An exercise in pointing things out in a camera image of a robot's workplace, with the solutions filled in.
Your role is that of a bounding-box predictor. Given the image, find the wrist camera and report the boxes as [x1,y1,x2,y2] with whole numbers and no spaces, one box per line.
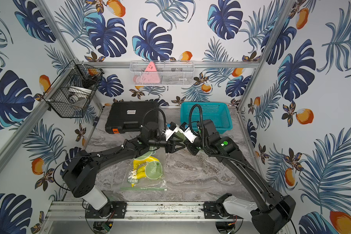
[179,122,197,143]
[164,122,179,141]

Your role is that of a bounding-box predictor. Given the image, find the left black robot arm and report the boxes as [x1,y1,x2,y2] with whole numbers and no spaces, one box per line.
[61,122,186,216]

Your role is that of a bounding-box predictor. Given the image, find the zip-top bag green print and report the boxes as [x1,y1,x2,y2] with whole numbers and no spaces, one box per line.
[171,131,188,144]

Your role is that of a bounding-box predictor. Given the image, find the yellow bananas in left bag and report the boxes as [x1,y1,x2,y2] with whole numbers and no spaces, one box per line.
[133,156,159,179]

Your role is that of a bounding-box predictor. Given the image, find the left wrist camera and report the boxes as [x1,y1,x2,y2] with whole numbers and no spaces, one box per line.
[164,122,179,141]

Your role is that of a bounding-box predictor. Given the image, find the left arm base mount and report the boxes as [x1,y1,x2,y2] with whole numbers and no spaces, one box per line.
[85,201,127,219]

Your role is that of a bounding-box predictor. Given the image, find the teal plastic basket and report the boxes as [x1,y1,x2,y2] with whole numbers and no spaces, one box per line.
[180,102,233,134]

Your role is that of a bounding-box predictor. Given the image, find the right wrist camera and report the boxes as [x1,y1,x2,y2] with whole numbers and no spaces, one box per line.
[179,122,197,143]

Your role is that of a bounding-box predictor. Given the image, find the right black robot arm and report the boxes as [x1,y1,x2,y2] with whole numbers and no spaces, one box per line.
[180,120,296,234]

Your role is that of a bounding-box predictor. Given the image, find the left zip-top bag with bananas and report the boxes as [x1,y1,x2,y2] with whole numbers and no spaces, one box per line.
[120,147,167,191]

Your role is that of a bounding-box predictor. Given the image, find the black plastic tool case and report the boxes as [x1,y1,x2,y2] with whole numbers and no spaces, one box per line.
[105,101,159,134]

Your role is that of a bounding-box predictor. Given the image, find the black wire basket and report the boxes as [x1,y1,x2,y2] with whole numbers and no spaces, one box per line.
[42,60,104,119]

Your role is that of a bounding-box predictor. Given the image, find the aluminium front rail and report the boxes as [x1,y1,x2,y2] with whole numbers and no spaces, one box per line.
[45,198,257,222]

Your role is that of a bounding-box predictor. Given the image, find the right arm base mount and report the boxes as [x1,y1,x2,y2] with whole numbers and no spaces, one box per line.
[201,201,240,219]

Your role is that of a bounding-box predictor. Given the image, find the clear mesh wall tray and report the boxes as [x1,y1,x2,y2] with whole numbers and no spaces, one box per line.
[130,60,195,86]

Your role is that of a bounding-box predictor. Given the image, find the pink triangle card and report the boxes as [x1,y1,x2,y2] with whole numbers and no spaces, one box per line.
[140,61,161,84]

